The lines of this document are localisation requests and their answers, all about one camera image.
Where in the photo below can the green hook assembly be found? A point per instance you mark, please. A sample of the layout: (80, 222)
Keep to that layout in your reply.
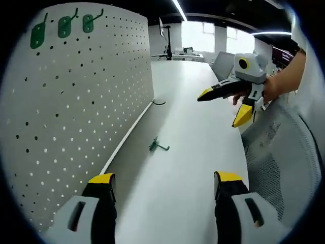
(89, 23)
(38, 36)
(65, 26)
(154, 145)

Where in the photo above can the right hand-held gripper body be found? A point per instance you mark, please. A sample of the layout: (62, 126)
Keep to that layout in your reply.
(254, 71)

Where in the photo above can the white perforated mounting plate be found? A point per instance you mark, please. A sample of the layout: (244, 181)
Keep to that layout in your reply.
(76, 114)

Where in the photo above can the ceiling light strip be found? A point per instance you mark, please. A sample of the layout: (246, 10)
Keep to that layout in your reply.
(273, 33)
(180, 10)

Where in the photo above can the black tripod stand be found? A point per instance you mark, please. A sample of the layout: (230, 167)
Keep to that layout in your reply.
(168, 45)

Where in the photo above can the person's right hand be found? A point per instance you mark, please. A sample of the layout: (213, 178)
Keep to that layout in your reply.
(274, 87)

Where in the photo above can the grey chair back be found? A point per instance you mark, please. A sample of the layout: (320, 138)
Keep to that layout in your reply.
(223, 66)

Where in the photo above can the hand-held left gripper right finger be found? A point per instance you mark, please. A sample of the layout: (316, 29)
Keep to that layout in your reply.
(233, 218)

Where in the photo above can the white mesh office chair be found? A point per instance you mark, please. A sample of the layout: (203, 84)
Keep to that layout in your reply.
(279, 152)

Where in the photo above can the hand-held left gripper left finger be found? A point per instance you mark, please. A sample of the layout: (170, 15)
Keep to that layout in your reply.
(86, 218)

